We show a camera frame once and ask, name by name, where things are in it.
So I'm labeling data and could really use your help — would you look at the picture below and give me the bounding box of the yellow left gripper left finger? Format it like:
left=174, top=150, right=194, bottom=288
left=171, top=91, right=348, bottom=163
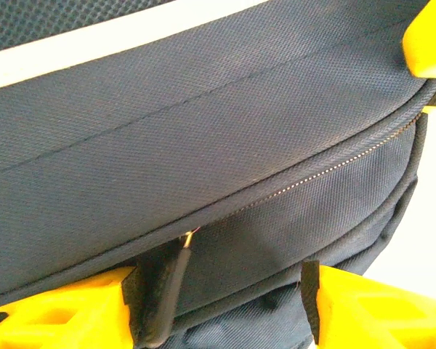
left=0, top=266, right=146, bottom=349

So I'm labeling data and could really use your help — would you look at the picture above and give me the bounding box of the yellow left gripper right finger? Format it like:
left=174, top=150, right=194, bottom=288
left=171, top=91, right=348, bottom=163
left=300, top=260, right=436, bottom=349

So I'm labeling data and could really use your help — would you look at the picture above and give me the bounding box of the navy blue backpack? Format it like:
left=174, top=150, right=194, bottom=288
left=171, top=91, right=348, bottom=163
left=0, top=0, right=436, bottom=349

